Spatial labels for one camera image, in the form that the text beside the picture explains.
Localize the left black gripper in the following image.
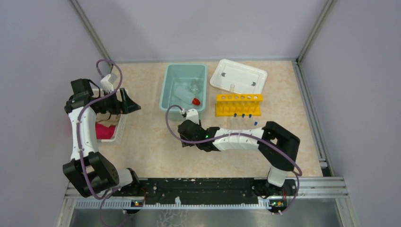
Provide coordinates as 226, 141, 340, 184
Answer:
96, 87, 140, 114

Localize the wash bottle red cap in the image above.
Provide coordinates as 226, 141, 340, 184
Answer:
174, 87, 201, 106

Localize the glass erlenmeyer flask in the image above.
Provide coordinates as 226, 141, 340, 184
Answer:
188, 79, 200, 95

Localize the white plastic lid tray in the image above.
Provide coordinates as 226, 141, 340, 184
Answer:
209, 59, 268, 94

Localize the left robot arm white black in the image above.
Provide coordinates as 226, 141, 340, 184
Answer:
62, 79, 142, 198

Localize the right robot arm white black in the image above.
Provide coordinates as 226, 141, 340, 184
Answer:
178, 120, 300, 195

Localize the beige cloth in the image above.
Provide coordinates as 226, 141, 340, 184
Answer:
96, 113, 121, 127

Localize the pink cloth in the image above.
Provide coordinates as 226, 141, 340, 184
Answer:
95, 123, 116, 140

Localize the white perforated basket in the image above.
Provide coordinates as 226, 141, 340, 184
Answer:
92, 88, 129, 145

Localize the yellow test tube rack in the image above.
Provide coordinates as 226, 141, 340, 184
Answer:
215, 94, 263, 117

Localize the teal plastic tub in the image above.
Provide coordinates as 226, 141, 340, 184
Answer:
159, 63, 208, 117

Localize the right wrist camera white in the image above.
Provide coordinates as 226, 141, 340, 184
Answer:
180, 109, 200, 125

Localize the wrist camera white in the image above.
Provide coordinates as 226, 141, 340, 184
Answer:
180, 109, 200, 125
100, 73, 118, 94

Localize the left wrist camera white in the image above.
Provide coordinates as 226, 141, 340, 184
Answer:
100, 73, 118, 94

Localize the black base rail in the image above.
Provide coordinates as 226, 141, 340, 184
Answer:
140, 178, 296, 205

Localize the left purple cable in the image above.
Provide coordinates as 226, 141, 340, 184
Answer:
78, 59, 123, 226

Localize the white cable duct strip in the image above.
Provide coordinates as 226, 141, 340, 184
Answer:
75, 199, 287, 210

